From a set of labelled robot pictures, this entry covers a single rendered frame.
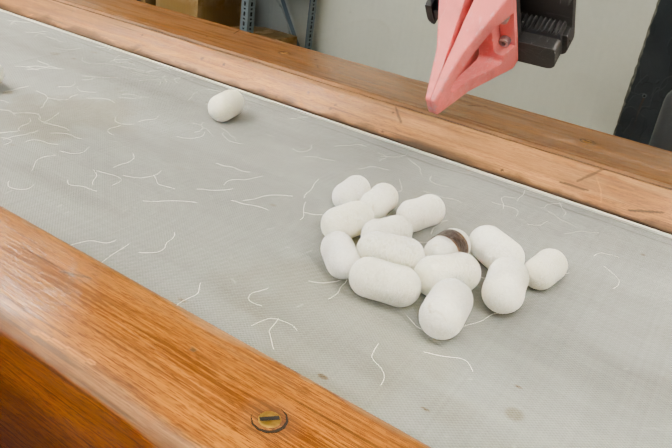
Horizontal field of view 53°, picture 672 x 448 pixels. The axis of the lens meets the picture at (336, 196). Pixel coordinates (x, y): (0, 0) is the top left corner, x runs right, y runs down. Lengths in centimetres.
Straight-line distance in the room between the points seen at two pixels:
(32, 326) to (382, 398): 13
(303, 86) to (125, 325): 38
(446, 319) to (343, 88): 33
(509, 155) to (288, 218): 20
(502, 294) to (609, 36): 218
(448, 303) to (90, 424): 15
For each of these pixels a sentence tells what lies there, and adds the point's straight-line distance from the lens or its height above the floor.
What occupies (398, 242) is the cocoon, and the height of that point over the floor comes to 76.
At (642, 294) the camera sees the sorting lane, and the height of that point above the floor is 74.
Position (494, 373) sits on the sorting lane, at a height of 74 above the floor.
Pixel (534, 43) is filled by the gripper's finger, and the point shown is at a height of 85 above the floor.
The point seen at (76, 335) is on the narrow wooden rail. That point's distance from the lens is 26.
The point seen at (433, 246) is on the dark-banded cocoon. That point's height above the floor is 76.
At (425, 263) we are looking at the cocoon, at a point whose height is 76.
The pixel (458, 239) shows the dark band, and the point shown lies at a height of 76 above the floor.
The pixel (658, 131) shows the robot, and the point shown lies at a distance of 129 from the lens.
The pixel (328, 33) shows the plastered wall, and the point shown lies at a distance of 305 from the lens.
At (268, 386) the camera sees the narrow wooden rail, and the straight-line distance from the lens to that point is 24.
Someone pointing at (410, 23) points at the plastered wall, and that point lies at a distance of 280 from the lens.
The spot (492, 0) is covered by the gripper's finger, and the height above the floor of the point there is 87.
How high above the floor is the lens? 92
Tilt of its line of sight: 25 degrees down
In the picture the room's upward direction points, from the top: 8 degrees clockwise
